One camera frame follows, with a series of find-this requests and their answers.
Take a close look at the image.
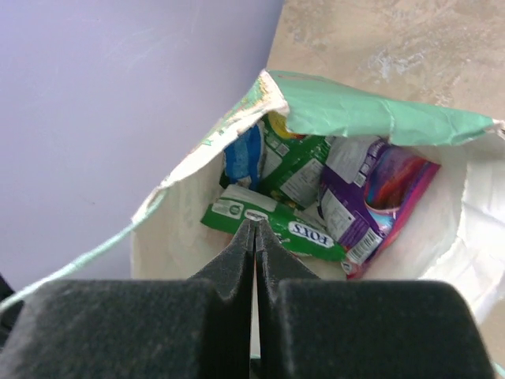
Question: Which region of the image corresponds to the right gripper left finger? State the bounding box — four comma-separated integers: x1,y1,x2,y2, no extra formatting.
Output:
1,221,253,378

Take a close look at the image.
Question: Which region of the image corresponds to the blue small snack packet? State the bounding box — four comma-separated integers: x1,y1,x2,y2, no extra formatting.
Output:
224,120,265,190

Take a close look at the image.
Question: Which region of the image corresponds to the teal pink snack packet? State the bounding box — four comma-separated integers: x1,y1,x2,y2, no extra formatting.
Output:
318,136,440,279

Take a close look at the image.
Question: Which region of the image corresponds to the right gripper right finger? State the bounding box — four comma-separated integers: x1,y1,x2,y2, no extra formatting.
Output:
255,221,494,378

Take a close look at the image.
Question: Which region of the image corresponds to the green patterned paper bag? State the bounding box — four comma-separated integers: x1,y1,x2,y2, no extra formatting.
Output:
0,69,505,360

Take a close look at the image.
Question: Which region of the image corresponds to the green Fox's candy bag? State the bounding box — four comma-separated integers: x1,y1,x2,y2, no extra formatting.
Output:
201,185,345,261

